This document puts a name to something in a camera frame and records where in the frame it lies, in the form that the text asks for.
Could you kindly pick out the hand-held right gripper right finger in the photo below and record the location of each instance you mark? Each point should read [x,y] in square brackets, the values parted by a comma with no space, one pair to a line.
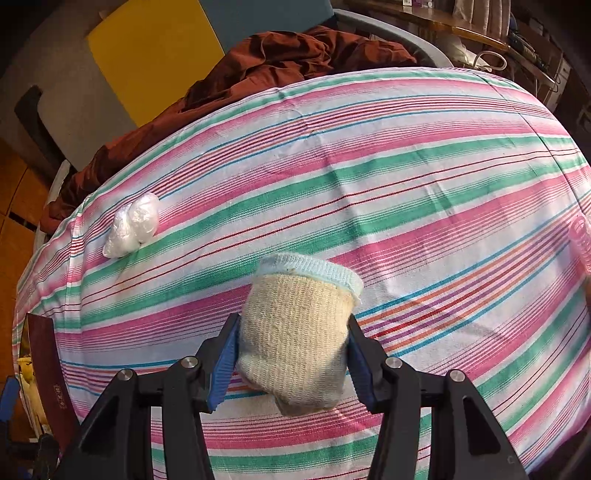
[362,383]

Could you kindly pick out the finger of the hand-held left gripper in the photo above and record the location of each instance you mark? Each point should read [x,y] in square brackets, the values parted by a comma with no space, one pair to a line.
[9,398]
[44,457]

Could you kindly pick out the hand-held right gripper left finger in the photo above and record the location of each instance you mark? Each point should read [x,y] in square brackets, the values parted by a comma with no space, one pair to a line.
[224,364]

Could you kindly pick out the gold tin tray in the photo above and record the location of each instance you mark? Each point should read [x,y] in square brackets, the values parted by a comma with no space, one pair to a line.
[51,378]

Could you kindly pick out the cream sock bundle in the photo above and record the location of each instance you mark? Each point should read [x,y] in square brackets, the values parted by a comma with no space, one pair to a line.
[295,332]

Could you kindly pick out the white plastic bag bundle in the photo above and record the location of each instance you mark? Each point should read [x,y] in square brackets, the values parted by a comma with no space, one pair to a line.
[131,226]

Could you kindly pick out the wooden wardrobe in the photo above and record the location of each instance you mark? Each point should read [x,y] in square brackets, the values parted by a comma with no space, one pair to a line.
[14,207]

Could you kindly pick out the striped bed sheet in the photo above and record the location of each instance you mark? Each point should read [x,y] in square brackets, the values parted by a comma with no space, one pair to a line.
[369,184]

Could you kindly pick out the pink transparent object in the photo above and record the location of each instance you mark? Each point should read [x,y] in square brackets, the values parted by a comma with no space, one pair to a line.
[582,244]

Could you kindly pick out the dark red blanket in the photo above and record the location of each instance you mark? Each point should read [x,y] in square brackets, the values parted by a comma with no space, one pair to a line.
[277,60]

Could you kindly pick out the grey yellow blue headboard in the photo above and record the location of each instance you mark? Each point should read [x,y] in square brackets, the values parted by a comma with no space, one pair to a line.
[152,50]

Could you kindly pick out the wooden desk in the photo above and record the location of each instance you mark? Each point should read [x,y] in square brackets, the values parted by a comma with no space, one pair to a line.
[461,25]

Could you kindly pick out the beige curtain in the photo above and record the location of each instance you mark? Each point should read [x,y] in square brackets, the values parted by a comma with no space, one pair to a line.
[480,14]

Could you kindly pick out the grey bed frame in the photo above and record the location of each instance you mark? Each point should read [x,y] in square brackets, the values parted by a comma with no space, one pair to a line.
[397,32]

